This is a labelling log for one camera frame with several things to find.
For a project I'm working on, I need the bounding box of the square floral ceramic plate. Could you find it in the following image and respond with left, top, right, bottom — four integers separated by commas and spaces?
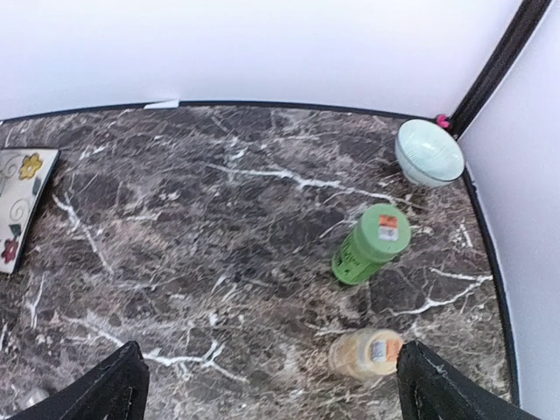
1, 148, 60, 274

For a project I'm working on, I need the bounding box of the small celadon bowl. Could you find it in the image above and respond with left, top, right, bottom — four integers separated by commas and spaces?
395, 119, 466, 188

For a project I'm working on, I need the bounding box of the green pill bottle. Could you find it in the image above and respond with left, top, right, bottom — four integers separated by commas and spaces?
331, 204, 411, 286

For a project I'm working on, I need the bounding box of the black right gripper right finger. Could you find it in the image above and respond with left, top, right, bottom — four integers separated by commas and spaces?
397, 340, 537, 420

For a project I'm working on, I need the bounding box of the black corner frame post right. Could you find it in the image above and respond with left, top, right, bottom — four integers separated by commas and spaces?
448, 0, 552, 138

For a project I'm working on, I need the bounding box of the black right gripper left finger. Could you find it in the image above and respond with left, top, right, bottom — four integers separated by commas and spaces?
17, 340, 150, 420

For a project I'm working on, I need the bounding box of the small pink object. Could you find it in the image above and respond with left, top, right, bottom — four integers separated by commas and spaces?
436, 115, 451, 130

